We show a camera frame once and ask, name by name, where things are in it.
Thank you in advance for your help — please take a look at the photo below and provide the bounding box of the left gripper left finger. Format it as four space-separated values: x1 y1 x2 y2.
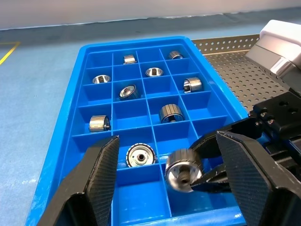
37 135 120 226

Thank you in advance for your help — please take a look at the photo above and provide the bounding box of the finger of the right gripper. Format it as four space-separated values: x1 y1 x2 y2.
190 164 233 194
189 117 264 160

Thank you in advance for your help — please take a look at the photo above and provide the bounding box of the blue compartment tray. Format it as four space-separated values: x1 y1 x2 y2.
24 35 250 226

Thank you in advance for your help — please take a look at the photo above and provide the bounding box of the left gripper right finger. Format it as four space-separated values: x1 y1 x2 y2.
215 130 301 226

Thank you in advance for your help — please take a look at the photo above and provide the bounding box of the perforated metal tray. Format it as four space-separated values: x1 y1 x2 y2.
191 34 292 118

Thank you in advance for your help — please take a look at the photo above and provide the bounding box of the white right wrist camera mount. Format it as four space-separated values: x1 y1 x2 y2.
246 20 301 97

